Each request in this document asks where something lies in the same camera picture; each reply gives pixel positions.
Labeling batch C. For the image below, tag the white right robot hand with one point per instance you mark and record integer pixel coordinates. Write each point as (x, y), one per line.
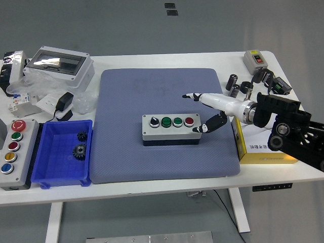
(222, 103)

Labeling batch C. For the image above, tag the four-button grey control box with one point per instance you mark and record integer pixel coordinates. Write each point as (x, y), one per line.
(170, 132)

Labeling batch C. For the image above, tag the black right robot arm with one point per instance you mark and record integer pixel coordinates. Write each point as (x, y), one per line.
(291, 131)

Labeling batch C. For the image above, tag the five-button grey control box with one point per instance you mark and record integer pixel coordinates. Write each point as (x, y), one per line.
(22, 162)

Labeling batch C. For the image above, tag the black cylindrical capacitor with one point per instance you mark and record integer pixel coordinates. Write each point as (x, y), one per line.
(231, 82)
(267, 78)
(260, 77)
(234, 91)

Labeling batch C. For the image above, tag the black hexagonal nut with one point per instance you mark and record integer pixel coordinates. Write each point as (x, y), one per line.
(245, 87)

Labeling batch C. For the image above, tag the yellow white cardboard box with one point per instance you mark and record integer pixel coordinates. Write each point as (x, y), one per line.
(253, 141)

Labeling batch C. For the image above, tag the black green terminal module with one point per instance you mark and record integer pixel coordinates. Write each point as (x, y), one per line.
(279, 86)

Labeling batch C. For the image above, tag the blue-grey mat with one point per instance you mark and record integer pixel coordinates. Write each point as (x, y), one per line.
(126, 101)

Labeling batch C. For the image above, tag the black table control panel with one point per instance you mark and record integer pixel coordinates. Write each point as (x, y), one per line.
(272, 187)

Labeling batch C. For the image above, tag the dark floor outlet plate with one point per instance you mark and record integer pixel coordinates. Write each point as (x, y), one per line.
(169, 5)
(172, 13)

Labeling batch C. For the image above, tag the white table leg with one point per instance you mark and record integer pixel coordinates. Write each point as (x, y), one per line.
(53, 222)
(239, 210)

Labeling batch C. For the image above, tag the small clear plastic bag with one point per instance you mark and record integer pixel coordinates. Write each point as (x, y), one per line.
(86, 102)

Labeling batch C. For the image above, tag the small black bevel gear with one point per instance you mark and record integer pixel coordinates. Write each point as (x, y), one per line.
(82, 136)

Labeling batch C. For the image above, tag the grey clear-lid distribution box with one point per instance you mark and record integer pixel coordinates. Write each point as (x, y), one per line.
(81, 73)

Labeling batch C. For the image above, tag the large black bevel gear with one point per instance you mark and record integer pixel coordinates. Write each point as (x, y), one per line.
(80, 151)

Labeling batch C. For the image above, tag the grey metal plate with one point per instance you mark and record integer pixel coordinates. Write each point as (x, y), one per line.
(152, 238)

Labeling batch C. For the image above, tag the black power adapter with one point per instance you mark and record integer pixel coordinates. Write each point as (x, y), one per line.
(64, 100)

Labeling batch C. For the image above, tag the blue plastic bin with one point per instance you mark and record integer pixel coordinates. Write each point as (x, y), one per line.
(58, 164)

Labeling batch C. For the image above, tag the large clear plastic bag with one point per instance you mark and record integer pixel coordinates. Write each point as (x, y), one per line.
(43, 84)

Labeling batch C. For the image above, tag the white circuit breaker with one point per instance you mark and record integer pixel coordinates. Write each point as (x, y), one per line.
(22, 103)

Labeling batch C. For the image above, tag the wrapped white black device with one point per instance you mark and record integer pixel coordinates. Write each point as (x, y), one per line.
(12, 68)

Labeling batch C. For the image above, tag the grey box edge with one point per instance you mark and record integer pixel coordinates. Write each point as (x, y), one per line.
(2, 134)

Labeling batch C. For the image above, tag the grey two-button switch box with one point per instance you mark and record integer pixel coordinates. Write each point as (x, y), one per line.
(253, 63)

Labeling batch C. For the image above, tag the metal under-table bracket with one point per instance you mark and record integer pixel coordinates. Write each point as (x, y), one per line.
(196, 194)

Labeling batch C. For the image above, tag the white wall socket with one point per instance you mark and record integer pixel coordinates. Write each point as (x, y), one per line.
(46, 102)

